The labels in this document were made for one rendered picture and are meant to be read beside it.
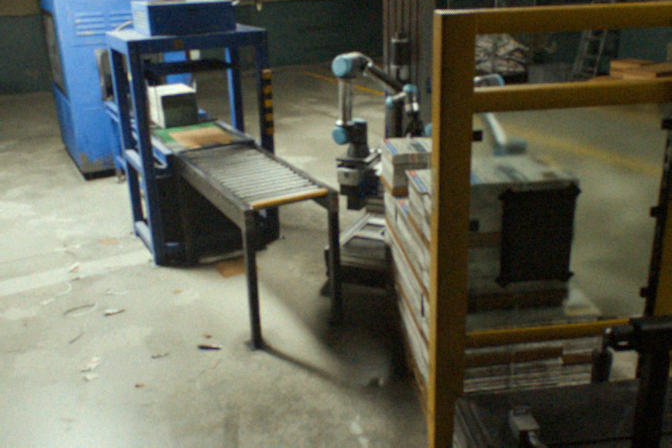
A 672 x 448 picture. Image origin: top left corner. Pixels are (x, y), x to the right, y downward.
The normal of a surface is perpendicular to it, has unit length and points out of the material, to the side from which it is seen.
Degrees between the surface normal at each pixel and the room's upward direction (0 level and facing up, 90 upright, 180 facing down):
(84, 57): 90
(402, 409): 0
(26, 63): 90
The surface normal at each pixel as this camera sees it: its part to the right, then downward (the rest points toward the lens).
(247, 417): -0.03, -0.95
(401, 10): -0.40, 0.31
